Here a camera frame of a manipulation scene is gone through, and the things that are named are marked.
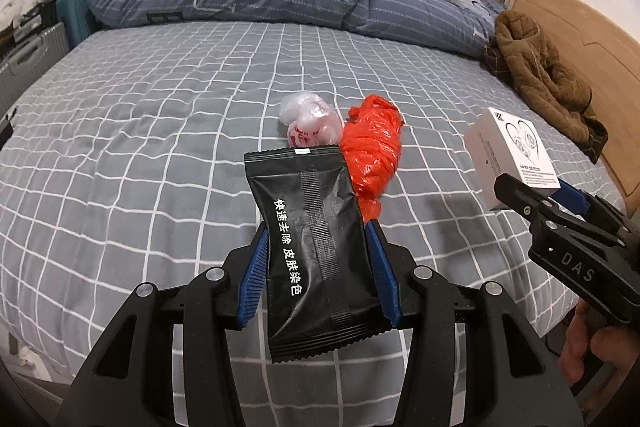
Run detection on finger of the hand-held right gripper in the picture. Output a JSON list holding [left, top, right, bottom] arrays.
[[557, 179, 631, 233], [495, 173, 626, 248]]

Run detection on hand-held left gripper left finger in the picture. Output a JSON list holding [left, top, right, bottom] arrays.
[[60, 224, 271, 427]]

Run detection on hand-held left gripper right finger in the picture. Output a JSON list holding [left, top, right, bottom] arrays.
[[364, 219, 586, 427]]

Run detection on small white box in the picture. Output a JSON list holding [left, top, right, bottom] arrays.
[[463, 108, 561, 212]]

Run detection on black packet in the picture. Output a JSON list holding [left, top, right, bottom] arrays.
[[243, 145, 396, 364]]

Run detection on person's right hand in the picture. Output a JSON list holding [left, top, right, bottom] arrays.
[[557, 299, 640, 390]]

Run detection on red plastic bag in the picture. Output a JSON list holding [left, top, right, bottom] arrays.
[[341, 95, 404, 223]]

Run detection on brown jacket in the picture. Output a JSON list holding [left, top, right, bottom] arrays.
[[482, 10, 609, 164]]

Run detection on bed with grey checked sheet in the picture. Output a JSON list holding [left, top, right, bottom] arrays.
[[0, 17, 631, 427]]

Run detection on clear pinkish plastic bag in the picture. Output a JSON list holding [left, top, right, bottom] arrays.
[[279, 92, 345, 148]]

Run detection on black charger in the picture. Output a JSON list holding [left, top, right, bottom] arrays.
[[0, 107, 18, 150]]

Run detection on grey suitcase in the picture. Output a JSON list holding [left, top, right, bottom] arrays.
[[0, 23, 68, 118]]

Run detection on teal suitcase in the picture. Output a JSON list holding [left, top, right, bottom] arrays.
[[56, 0, 101, 50]]

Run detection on white rounded appliance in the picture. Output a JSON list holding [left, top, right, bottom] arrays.
[[0, 0, 26, 28]]

